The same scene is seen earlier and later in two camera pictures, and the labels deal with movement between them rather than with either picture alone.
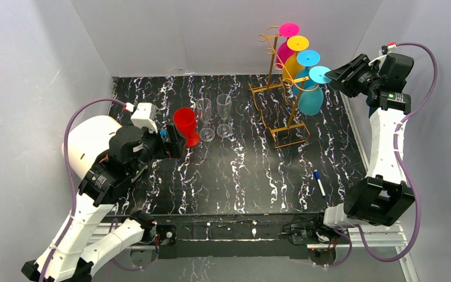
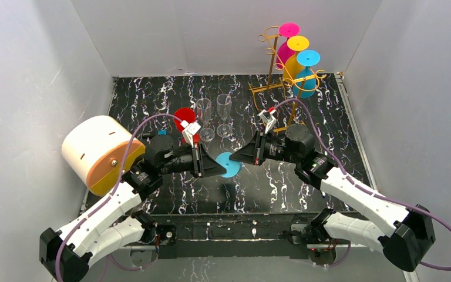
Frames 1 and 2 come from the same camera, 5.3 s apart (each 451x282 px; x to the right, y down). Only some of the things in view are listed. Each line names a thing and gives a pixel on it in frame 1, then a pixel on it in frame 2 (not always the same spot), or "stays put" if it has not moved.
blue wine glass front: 310,102 -> 232,167
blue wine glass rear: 305,59 stays put
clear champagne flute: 224,103 stays put
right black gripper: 352,75 -> 256,148
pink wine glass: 287,30 stays put
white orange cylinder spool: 88,138 stays put
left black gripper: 172,140 -> 199,160
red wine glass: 185,120 stays put
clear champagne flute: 204,107 stays put
